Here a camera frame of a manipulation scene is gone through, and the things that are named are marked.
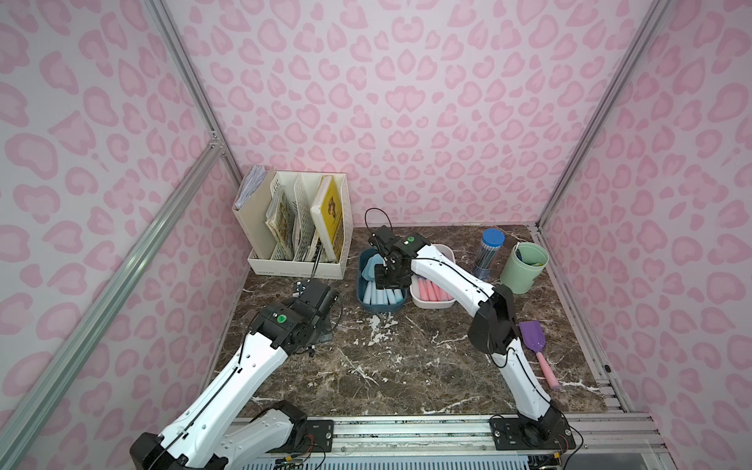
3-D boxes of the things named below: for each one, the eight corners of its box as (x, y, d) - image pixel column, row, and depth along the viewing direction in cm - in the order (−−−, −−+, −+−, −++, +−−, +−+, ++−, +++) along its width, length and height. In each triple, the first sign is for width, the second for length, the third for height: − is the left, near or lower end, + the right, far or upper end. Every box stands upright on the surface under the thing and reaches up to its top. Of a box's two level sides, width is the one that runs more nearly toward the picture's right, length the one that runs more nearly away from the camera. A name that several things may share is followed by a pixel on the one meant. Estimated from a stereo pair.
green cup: (504, 294, 102) (518, 268, 90) (496, 268, 109) (509, 242, 97) (535, 294, 102) (554, 268, 90) (526, 268, 109) (542, 242, 97)
